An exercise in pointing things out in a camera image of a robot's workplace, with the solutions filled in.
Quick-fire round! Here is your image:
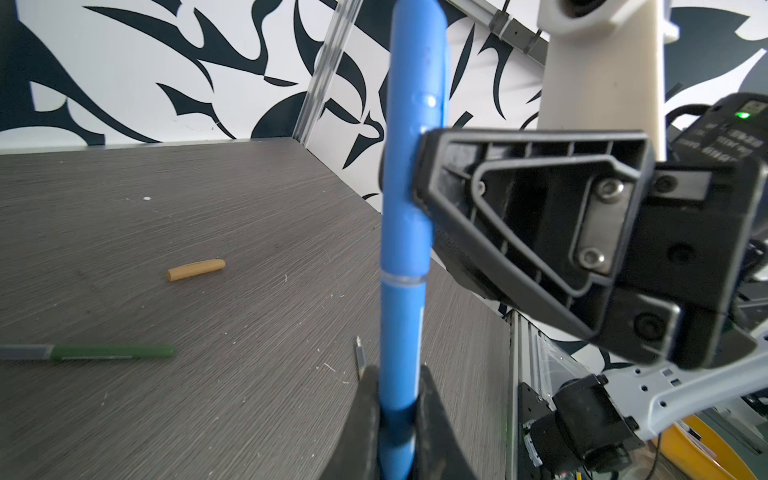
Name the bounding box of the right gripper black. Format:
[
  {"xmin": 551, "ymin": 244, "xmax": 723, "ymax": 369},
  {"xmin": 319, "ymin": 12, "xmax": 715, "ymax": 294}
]
[{"xmin": 412, "ymin": 92, "xmax": 767, "ymax": 369}]

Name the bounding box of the blue pen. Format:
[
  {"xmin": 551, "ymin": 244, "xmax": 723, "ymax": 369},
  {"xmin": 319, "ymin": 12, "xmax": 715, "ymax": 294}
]
[{"xmin": 378, "ymin": 271, "xmax": 426, "ymax": 479}]

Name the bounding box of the dark green pen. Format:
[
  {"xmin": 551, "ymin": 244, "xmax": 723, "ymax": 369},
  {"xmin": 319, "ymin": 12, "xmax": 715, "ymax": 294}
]
[{"xmin": 1, "ymin": 344, "xmax": 177, "ymax": 362}]

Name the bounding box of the blue pen cap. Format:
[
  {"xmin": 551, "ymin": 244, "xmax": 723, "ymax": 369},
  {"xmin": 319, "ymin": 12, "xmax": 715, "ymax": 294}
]
[{"xmin": 381, "ymin": 1, "xmax": 447, "ymax": 286}]

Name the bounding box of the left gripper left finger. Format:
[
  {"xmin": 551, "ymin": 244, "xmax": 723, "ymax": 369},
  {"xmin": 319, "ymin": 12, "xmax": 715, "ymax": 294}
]
[{"xmin": 320, "ymin": 365, "xmax": 381, "ymax": 480}]

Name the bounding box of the tan pen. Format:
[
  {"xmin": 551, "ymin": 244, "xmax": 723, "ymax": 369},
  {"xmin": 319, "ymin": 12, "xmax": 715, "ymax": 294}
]
[{"xmin": 354, "ymin": 336, "xmax": 367, "ymax": 380}]

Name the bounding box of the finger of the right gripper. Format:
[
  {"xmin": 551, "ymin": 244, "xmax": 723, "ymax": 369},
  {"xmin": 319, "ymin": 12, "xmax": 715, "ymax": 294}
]
[{"xmin": 433, "ymin": 227, "xmax": 516, "ymax": 311}]

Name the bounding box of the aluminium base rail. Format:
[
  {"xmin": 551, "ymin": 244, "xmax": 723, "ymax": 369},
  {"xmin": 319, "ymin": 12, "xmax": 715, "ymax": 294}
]
[{"xmin": 506, "ymin": 308, "xmax": 601, "ymax": 480}]

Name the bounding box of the tan pen cap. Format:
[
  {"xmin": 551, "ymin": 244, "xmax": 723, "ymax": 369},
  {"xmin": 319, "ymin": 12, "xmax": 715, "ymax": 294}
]
[{"xmin": 166, "ymin": 259, "xmax": 226, "ymax": 282}]

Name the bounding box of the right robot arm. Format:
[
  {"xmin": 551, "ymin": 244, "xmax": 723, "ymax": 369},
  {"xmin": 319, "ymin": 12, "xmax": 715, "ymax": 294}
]
[{"xmin": 412, "ymin": 93, "xmax": 767, "ymax": 474}]

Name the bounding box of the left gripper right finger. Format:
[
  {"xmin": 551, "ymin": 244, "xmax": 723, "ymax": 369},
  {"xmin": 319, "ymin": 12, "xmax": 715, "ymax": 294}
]
[{"xmin": 413, "ymin": 365, "xmax": 476, "ymax": 480}]

